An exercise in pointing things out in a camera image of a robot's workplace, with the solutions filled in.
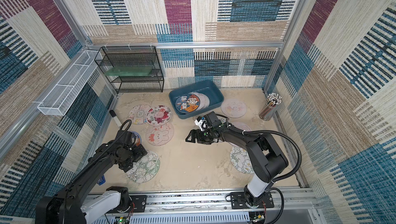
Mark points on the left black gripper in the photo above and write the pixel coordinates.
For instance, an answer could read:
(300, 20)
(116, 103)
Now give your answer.
(139, 154)

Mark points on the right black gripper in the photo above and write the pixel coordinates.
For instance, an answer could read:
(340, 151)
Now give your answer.
(199, 135)

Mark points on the green peony outline coaster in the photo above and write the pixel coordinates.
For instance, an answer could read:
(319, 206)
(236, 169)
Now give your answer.
(145, 169)

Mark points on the white bear flower coaster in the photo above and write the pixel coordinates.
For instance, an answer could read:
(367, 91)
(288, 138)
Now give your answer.
(204, 101)

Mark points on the blue cartoon animals coaster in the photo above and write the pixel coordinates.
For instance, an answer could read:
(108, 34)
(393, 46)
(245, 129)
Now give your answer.
(187, 103)

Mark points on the pink checkered sheep coaster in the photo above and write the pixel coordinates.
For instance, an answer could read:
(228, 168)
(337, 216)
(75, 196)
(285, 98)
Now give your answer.
(160, 135)

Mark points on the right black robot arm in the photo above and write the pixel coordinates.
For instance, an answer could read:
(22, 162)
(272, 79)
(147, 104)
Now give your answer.
(267, 159)

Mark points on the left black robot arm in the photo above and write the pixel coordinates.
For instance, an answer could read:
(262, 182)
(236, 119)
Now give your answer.
(67, 205)

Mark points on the teal plastic storage box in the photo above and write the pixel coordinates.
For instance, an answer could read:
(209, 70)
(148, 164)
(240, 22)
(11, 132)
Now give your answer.
(206, 87)

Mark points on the blue red car coaster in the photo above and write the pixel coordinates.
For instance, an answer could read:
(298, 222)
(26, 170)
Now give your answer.
(136, 138)

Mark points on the pink bunny coaster right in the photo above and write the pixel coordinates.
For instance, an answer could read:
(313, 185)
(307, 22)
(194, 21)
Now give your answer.
(241, 126)

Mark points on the blue black stapler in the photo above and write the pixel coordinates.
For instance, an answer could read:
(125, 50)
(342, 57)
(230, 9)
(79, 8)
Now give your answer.
(101, 181)

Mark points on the white green floral coaster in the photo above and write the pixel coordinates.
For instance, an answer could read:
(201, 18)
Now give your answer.
(240, 160)

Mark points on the pink cartoon coaster far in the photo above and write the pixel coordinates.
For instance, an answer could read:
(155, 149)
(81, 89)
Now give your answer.
(233, 108)

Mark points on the pale pastel cartoon coaster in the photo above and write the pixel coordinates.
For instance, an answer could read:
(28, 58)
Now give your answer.
(138, 114)

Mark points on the white black marker pen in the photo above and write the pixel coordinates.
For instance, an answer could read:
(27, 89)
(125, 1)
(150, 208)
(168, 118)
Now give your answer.
(115, 118)

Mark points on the red rose floral coaster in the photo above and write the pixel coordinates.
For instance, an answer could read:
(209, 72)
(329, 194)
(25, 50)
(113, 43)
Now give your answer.
(158, 115)

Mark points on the cup of patterned sticks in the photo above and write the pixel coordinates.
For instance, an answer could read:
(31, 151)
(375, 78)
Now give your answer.
(272, 102)

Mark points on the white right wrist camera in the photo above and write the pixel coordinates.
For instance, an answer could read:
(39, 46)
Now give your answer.
(201, 123)

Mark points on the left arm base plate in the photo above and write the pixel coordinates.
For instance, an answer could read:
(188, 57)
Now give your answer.
(137, 205)

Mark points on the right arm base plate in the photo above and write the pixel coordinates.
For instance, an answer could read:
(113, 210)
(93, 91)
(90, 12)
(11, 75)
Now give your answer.
(238, 201)

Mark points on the black wire mesh shelf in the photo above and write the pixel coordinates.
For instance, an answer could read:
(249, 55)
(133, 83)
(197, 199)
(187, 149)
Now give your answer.
(131, 69)

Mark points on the white wire mesh basket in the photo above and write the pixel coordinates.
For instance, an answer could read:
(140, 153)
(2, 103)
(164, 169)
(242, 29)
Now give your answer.
(59, 100)

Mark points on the aluminium front rail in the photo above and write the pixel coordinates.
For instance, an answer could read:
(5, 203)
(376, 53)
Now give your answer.
(294, 198)

